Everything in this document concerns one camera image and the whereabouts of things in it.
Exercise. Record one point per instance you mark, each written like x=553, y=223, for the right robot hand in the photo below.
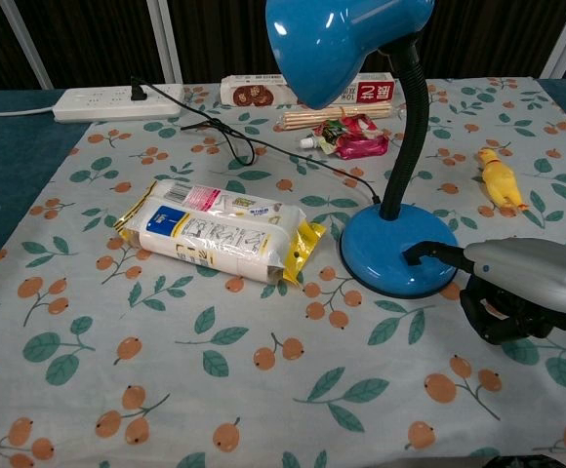
x=522, y=273

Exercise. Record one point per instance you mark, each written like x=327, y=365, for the blue desk lamp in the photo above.
x=341, y=44

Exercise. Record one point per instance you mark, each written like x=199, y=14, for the yellow rubber chicken toy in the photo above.
x=498, y=179

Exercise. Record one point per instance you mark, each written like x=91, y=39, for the black object at bottom edge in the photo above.
x=519, y=461

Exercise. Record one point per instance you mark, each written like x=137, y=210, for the red spouted drink pouch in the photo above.
x=356, y=139

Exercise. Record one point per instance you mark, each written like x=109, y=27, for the wooden skewers bundle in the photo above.
x=322, y=118

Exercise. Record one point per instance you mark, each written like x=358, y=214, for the white snack package yellow ends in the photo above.
x=214, y=234

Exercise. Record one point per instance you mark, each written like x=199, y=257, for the white cookie box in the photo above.
x=258, y=91

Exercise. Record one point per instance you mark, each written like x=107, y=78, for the floral fruit print tablecloth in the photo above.
x=214, y=365

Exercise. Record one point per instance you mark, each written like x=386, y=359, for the white power strip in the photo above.
x=117, y=102

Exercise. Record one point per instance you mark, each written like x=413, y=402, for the teal table cover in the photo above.
x=10, y=170

